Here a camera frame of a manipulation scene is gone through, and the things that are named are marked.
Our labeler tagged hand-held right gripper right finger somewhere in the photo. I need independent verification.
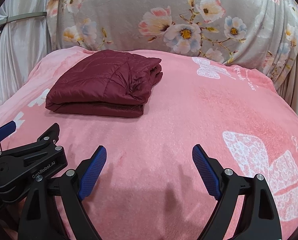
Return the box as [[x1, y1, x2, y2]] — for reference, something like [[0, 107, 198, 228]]
[[192, 144, 282, 240]]

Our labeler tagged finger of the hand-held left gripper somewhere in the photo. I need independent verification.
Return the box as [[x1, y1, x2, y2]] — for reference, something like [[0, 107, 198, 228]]
[[0, 121, 17, 142], [0, 123, 61, 161]]

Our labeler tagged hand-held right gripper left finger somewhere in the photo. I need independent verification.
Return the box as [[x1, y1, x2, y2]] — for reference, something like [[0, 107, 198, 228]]
[[18, 145, 107, 240]]

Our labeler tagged maroon puffer jacket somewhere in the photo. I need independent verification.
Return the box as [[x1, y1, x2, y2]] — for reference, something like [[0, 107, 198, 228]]
[[45, 49, 163, 118]]

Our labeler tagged pink printed blanket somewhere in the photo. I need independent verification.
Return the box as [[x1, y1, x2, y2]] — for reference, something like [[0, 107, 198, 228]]
[[0, 49, 298, 240]]

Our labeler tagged silver white curtain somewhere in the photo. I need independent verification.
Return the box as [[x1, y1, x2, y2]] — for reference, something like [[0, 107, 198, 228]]
[[0, 0, 52, 113]]

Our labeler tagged metal rod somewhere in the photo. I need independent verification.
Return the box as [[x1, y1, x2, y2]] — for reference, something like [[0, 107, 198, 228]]
[[0, 12, 48, 34]]

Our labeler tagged grey floral cover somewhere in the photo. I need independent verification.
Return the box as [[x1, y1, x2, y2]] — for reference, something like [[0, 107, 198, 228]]
[[45, 0, 298, 98]]

